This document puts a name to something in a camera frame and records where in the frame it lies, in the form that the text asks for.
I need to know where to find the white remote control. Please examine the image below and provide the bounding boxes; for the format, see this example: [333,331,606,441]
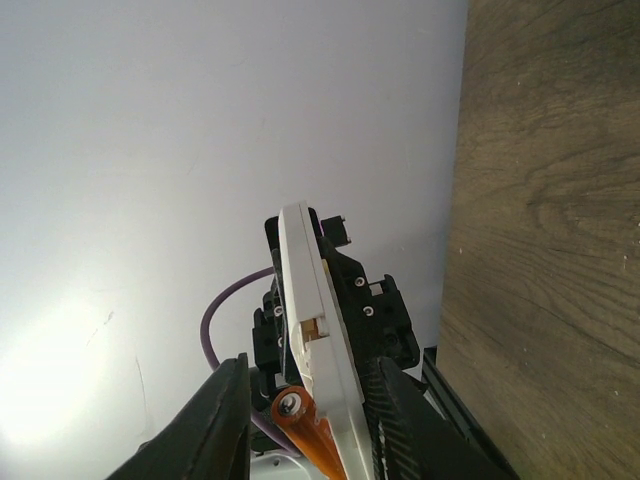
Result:
[277,201,374,479]

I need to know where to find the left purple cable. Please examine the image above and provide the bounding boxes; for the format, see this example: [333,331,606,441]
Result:
[201,266,301,451]

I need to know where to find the orange battery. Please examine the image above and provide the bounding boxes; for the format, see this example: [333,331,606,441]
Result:
[271,386,347,479]

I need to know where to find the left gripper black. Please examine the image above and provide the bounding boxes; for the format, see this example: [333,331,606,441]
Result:
[252,209,420,395]

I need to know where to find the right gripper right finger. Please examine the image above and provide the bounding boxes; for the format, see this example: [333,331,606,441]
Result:
[363,357,509,479]

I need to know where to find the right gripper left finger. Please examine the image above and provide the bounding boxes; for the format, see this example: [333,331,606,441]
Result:
[109,354,250,480]

